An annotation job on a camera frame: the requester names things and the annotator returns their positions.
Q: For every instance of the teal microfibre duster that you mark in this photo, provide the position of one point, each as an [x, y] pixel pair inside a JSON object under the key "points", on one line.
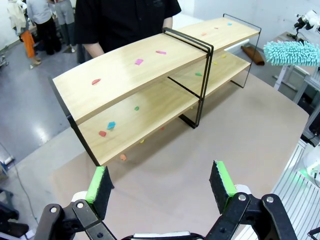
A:
{"points": [[291, 53]]}

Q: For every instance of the aluminium profile robot mount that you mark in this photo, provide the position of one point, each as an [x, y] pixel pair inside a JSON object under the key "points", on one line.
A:
{"points": [[297, 205]]}

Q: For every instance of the white background robot device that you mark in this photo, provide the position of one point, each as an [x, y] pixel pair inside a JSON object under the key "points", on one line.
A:
{"points": [[308, 21]]}

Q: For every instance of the pink paper scrap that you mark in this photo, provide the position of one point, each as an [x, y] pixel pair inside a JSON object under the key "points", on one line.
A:
{"points": [[161, 52]]}

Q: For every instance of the person's left forearm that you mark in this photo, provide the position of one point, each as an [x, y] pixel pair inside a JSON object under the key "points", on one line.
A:
{"points": [[167, 23]]}

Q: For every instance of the black chair base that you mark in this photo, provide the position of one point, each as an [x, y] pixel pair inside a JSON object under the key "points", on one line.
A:
{"points": [[8, 215]]}

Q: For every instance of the person in black shirt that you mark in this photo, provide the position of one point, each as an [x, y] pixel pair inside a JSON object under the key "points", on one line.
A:
{"points": [[120, 22]]}

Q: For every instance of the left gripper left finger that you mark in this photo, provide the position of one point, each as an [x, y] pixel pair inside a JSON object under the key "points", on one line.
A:
{"points": [[98, 195]]}

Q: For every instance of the black equipment box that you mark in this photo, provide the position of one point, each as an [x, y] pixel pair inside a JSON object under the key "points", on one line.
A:
{"points": [[314, 128]]}

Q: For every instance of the bystander in orange trousers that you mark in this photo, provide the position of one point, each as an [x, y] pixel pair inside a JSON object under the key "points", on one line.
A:
{"points": [[26, 40]]}

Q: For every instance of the person's right forearm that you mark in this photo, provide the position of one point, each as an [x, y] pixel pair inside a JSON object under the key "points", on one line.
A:
{"points": [[93, 49]]}

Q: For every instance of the short wooden two-tier shelf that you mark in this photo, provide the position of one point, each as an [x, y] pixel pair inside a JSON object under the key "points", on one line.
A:
{"points": [[225, 33]]}

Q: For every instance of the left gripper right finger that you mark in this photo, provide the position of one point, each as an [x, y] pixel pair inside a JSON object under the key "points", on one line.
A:
{"points": [[222, 190]]}

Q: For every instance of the bystander in grey trousers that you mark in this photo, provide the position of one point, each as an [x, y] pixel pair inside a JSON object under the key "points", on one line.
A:
{"points": [[64, 17]]}

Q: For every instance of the bystander in black trousers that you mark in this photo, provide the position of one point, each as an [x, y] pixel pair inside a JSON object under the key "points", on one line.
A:
{"points": [[43, 27]]}

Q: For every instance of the magenta paper scrap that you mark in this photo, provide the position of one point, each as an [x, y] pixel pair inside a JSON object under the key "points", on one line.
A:
{"points": [[139, 61]]}

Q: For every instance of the blue paper scrap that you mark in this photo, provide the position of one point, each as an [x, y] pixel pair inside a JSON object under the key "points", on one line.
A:
{"points": [[111, 125]]}

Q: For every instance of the white side desk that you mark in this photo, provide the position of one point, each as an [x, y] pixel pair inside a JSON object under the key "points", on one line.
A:
{"points": [[283, 75]]}

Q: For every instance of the long wooden two-tier shelf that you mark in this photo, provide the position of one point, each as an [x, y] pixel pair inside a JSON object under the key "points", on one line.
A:
{"points": [[120, 72]]}

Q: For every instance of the orange paper scrap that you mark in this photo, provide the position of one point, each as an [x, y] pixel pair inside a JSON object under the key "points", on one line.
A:
{"points": [[122, 157]]}

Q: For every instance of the brown leather piece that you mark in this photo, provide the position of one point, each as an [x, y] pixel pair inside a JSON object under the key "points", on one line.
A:
{"points": [[253, 55]]}

